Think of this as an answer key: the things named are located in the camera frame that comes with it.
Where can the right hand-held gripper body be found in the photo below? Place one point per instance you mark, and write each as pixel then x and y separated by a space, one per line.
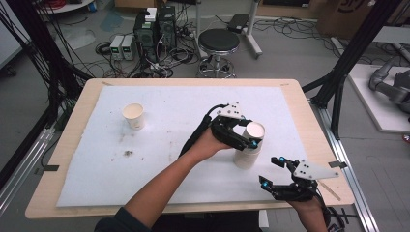
pixel 312 170

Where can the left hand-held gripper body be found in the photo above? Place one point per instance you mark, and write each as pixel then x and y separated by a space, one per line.
pixel 230 111

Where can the stack of paper cups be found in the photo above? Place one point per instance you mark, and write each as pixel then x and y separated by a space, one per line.
pixel 245 159

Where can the person's left hand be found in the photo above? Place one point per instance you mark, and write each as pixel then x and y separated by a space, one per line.
pixel 209 145

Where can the person's right hand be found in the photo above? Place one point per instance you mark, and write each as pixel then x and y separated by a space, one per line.
pixel 306 206

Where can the black tape piece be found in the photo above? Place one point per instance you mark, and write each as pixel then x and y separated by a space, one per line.
pixel 338 164
pixel 51 168

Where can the thin wooden stick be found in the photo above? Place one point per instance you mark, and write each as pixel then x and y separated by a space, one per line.
pixel 330 190

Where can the white foam mat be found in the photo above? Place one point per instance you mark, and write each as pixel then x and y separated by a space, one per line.
pixel 193 96

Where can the black round stool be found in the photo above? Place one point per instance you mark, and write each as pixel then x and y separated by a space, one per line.
pixel 219 40

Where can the person's dark clothing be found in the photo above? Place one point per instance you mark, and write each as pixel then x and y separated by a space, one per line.
pixel 199 225

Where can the white base board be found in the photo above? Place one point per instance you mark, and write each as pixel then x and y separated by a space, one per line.
pixel 374 106

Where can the black flat device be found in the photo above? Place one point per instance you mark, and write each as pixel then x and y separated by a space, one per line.
pixel 238 22

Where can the black computer tower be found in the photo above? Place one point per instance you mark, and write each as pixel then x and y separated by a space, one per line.
pixel 167 29
pixel 145 38

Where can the grey power supply unit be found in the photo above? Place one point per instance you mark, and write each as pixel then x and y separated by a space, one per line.
pixel 116 48
pixel 129 48

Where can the small white box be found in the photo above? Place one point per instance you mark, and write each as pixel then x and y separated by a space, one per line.
pixel 151 14

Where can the cardboard box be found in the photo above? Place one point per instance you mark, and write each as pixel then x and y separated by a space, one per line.
pixel 348 19

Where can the wooden table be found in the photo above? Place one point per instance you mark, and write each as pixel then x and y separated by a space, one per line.
pixel 75 129

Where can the grey tabletop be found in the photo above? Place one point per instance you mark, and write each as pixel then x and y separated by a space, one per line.
pixel 393 34

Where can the white round tabletop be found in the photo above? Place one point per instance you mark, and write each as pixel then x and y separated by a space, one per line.
pixel 71 7

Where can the white panel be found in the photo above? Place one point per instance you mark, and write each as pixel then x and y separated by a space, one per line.
pixel 9 42

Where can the aluminium rail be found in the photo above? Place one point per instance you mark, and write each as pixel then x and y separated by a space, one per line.
pixel 362 206
pixel 25 168

